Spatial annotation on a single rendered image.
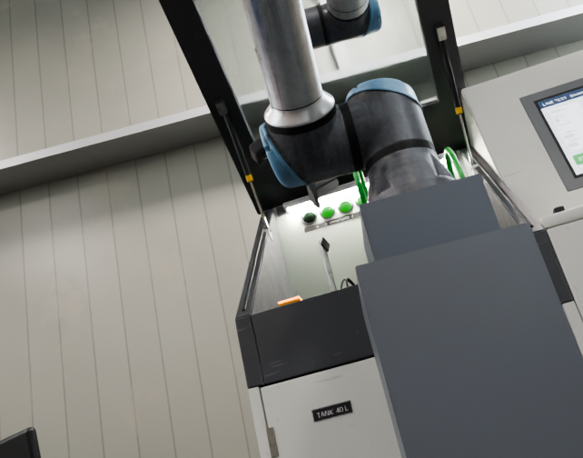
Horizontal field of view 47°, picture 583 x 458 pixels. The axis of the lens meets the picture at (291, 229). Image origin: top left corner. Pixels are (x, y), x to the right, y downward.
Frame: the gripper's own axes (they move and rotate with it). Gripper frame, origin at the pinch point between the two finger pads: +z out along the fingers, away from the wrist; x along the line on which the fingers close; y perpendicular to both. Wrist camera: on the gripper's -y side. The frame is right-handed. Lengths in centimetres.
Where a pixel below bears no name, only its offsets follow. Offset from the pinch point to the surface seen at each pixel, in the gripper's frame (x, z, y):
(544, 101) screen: 56, -38, 68
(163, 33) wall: 261, -283, -75
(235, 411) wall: 262, -13, -72
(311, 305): 31.9, 9.2, -6.4
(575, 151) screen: 51, -19, 68
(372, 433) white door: 31.3, 38.5, -0.2
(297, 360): 32.5, 20.0, -12.0
